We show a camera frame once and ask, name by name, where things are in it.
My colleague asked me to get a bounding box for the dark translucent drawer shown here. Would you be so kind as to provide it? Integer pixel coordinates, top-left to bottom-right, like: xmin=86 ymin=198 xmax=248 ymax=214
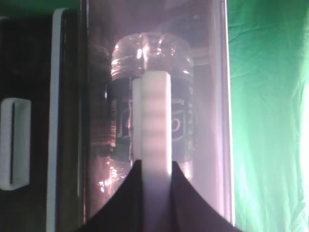
xmin=0 ymin=15 xmax=52 ymax=232
xmin=79 ymin=0 xmax=236 ymax=232

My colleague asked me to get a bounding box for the white drawer cabinet frame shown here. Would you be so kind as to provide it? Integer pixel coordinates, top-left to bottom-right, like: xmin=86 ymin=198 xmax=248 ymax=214
xmin=46 ymin=8 xmax=68 ymax=232

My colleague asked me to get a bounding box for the clear plastic water bottle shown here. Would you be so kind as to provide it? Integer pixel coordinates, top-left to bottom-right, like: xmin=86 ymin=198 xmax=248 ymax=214
xmin=98 ymin=32 xmax=195 ymax=195

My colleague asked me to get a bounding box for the dark translucent middle drawer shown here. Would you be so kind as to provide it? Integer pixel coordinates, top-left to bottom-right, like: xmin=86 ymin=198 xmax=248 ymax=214
xmin=0 ymin=15 xmax=52 ymax=232

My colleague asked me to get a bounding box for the dark translucent top drawer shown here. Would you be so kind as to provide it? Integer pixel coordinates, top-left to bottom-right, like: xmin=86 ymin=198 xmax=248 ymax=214
xmin=79 ymin=0 xmax=236 ymax=232

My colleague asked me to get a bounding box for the green cloth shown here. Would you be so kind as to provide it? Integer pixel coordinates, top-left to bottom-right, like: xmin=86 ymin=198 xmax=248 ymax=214
xmin=0 ymin=0 xmax=309 ymax=232

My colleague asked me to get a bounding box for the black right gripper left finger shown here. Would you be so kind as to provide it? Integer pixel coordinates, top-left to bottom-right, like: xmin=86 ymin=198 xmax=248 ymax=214
xmin=79 ymin=160 xmax=143 ymax=232

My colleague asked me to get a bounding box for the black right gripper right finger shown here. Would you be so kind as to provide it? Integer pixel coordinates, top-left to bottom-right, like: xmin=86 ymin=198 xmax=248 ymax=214
xmin=170 ymin=161 xmax=240 ymax=232

